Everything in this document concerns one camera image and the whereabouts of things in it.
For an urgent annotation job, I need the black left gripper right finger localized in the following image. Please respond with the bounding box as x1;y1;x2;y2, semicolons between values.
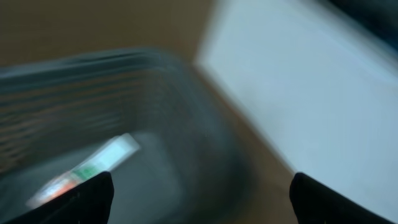
289;172;393;224

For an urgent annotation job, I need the white green medicine box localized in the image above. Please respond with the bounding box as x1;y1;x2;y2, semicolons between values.
27;133;140;208

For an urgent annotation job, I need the grey plastic basket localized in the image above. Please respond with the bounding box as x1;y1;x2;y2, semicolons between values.
1;49;251;223

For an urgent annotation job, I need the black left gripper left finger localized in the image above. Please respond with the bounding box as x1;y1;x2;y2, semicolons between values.
1;172;114;224

